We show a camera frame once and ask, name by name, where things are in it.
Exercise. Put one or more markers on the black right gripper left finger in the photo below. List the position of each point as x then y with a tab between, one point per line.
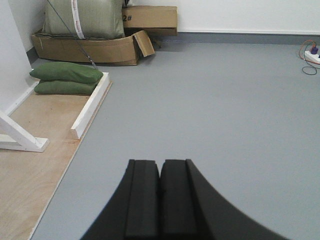
132	211

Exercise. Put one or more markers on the cardboard box marked 2# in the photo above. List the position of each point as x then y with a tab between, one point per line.
155	20

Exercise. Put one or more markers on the large olive woven sack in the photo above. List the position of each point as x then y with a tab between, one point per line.
84	19

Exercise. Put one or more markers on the lower green sandbag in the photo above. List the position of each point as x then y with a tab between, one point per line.
59	87

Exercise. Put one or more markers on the blue power plug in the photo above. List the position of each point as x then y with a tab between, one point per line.
314	50

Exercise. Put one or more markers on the green sandbag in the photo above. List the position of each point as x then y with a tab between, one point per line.
66	71
59	87

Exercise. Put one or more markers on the white wooden edge beam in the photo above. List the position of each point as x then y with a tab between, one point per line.
90	109

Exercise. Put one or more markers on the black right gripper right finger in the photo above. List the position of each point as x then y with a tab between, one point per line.
192	209

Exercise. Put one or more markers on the white wooden brace frame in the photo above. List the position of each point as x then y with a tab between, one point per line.
17	138

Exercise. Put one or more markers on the white power strip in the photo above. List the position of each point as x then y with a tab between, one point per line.
313	58

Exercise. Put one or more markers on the plywood base platform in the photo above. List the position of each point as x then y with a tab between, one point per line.
28	180

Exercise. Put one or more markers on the upper green sandbag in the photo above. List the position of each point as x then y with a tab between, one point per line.
66	71

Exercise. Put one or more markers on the flattened open cardboard box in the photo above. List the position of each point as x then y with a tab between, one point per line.
121	52

